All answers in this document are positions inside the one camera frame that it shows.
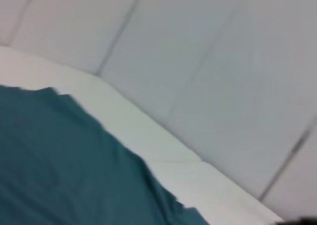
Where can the teal T-shirt with pink print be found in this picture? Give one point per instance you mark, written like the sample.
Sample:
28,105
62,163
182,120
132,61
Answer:
62,160

